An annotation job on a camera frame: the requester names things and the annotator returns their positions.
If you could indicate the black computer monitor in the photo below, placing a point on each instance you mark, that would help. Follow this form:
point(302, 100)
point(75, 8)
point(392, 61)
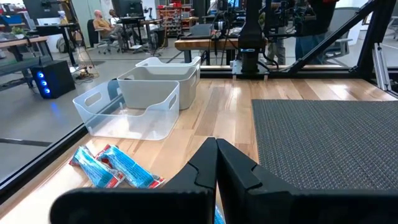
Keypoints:
point(40, 7)
point(127, 7)

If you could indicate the grey plastic bin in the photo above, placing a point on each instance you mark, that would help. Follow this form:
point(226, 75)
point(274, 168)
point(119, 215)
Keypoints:
point(186, 90)

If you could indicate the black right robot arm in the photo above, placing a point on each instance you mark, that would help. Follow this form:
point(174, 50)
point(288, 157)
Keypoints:
point(250, 31)

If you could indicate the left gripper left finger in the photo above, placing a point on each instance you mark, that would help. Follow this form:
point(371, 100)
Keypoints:
point(186, 202)

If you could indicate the wooden workbench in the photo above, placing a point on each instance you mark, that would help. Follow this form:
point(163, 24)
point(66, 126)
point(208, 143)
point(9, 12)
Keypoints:
point(199, 44)

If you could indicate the wooden desk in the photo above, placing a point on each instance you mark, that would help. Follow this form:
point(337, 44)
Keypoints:
point(18, 42)

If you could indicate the black aluminium table frame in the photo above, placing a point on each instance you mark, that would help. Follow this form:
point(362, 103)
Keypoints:
point(311, 71)

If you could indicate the person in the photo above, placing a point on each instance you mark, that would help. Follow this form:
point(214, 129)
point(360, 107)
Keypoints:
point(104, 26)
point(112, 15)
point(311, 46)
point(276, 53)

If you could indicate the red-end chewy granola bar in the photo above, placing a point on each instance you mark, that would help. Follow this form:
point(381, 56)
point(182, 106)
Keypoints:
point(130, 168)
point(96, 171)

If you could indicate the blue-end chewy granola bar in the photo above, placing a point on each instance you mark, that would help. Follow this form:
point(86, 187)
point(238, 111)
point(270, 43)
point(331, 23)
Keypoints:
point(219, 217)

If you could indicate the white plastic bin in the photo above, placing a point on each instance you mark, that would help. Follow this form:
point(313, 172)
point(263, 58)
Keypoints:
point(174, 61)

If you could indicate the grey office chair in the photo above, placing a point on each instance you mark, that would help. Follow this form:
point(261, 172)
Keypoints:
point(342, 25)

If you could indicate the clear plastic bin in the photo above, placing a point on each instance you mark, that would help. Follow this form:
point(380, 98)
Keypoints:
point(161, 118)

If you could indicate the red parts shelf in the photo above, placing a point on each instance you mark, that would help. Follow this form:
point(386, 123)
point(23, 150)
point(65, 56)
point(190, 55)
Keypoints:
point(172, 18)

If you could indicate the black office chair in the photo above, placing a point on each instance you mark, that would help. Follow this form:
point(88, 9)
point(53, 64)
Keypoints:
point(91, 31)

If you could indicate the black computer tower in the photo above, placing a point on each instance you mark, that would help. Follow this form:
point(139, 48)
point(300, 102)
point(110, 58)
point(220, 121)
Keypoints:
point(59, 81)

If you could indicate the black desk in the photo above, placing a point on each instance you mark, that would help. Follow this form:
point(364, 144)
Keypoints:
point(53, 28)

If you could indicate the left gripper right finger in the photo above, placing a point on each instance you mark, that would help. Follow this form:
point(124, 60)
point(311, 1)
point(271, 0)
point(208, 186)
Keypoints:
point(248, 199)

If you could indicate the grey woven placemat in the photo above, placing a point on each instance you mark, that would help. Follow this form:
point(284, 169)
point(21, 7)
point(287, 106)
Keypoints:
point(326, 143)

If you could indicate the small potted plant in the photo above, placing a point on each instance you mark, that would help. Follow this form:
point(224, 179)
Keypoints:
point(18, 31)

